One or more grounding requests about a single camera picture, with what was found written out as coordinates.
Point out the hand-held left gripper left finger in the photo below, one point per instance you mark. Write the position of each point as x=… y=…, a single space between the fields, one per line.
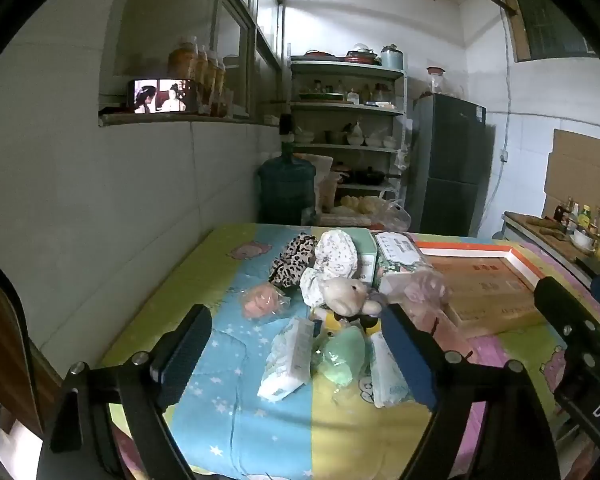
x=186 y=355

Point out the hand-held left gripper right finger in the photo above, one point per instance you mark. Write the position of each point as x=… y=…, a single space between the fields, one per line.
x=405 y=357

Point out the green printed tissue pack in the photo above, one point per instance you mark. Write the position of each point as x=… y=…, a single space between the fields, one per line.
x=385 y=375

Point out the green bath pouf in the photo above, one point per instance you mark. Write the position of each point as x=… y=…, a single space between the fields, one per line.
x=342 y=355

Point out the pink plush rabbit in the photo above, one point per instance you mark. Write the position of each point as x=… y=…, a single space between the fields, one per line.
x=420 y=292

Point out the cardboard box tray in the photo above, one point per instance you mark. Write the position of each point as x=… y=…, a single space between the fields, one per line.
x=485 y=285

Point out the beige plush rabbit purple dress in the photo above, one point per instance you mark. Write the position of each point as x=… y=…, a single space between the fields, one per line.
x=342 y=295

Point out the white floral shower cap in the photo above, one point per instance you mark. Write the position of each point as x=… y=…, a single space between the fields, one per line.
x=335 y=255

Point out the leopard print scrunchie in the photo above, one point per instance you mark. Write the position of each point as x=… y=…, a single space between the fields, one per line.
x=292 y=260

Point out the white bowl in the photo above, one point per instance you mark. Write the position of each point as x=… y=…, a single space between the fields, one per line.
x=582 y=241

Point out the row of condiment bottles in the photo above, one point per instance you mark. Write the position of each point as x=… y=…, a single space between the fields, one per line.
x=585 y=217

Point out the kitchen counter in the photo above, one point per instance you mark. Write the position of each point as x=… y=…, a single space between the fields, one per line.
x=525 y=232

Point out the pink sponge in plastic bag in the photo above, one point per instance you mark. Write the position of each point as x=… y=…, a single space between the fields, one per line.
x=260 y=300

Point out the white tissue pack beige label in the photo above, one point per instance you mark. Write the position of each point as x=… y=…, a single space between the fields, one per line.
x=285 y=365

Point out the floral wrapped tissue pack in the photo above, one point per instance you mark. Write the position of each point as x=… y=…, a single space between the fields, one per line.
x=400 y=250

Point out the light green carton box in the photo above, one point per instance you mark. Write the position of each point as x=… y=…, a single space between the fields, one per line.
x=367 y=255

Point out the clear plastic bag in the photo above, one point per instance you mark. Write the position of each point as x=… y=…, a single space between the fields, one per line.
x=395 y=216

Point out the brown wooden board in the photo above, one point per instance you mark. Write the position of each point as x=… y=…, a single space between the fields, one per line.
x=5 y=355

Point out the black frying pan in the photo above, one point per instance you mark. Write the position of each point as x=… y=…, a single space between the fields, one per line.
x=367 y=176

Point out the dark grey refrigerator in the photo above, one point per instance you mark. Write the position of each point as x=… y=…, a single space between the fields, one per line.
x=447 y=160

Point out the large blue water jug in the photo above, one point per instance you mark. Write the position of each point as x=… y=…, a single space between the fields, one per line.
x=285 y=190

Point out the white sack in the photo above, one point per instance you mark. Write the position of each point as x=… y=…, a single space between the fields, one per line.
x=325 y=180

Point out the row of white bowls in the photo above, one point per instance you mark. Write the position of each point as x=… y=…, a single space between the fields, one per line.
x=360 y=137

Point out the black water jug pump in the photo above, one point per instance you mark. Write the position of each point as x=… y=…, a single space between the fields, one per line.
x=286 y=132

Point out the white metal shelf rack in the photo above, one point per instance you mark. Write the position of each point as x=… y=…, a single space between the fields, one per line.
x=340 y=106

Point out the phone with lit screen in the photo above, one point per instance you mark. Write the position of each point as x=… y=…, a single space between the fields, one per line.
x=160 y=96

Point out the glass jar with red lid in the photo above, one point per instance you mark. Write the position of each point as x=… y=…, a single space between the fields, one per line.
x=435 y=81

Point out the amber liquid bottle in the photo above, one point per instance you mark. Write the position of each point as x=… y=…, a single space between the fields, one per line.
x=212 y=80
x=202 y=72
x=221 y=87

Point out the light blue enamel pot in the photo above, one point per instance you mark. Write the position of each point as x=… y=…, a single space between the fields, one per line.
x=392 y=58

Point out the pot with glass lid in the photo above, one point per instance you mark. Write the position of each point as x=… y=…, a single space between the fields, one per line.
x=361 y=55

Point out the red shallow pot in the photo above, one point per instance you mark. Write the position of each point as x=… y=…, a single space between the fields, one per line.
x=317 y=53

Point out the cardboard sheets on wall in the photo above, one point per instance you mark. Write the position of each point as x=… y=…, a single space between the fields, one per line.
x=580 y=170

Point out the dark high wall window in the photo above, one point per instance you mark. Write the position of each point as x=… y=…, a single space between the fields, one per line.
x=550 y=25

